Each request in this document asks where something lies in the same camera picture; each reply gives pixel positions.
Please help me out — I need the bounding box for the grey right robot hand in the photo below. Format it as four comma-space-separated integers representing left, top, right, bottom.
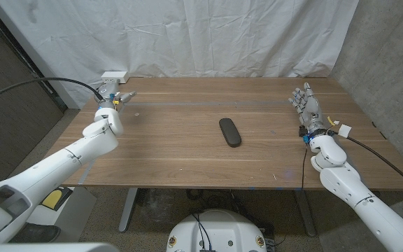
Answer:
288, 82, 327, 136

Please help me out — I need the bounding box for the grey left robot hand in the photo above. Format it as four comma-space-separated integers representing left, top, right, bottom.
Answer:
97, 83, 138, 110

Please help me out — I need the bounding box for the dark glasses case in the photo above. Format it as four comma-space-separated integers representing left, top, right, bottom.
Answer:
218, 118, 243, 148

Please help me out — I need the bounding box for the white power strip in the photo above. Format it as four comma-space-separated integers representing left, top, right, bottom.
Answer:
101, 71, 130, 85

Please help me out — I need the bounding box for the white backdrop cloth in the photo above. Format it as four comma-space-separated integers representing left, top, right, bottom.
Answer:
0, 0, 360, 109

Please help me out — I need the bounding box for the grey table leg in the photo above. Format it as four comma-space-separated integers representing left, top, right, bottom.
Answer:
118, 188, 139, 233
294, 190, 317, 238

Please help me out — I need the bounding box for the yellow black foot pedal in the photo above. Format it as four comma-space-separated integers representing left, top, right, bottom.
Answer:
41, 187, 73, 212

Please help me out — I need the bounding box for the white floor platform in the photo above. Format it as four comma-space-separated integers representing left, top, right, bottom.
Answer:
26, 186, 97, 243

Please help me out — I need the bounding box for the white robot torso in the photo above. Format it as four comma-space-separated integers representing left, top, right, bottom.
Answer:
165, 209, 268, 252

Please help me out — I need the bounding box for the black shoe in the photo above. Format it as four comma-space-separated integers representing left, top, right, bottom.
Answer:
8, 223, 62, 244

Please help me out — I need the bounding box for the white cable tag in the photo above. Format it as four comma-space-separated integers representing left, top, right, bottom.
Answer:
338, 124, 353, 138

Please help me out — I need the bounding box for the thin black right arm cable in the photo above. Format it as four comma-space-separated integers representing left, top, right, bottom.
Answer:
274, 145, 309, 248

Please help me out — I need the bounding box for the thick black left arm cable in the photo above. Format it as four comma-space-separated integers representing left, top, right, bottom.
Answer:
0, 76, 104, 109

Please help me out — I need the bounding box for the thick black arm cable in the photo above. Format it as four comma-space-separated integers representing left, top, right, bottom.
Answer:
0, 76, 104, 109
347, 135, 403, 197

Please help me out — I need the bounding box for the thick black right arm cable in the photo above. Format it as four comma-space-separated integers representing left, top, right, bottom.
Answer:
347, 135, 403, 197

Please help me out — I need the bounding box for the black floor cable bundle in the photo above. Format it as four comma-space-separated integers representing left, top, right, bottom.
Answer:
186, 188, 255, 220

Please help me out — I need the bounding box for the thin blue torso cable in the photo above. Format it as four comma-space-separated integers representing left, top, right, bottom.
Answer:
197, 213, 213, 251

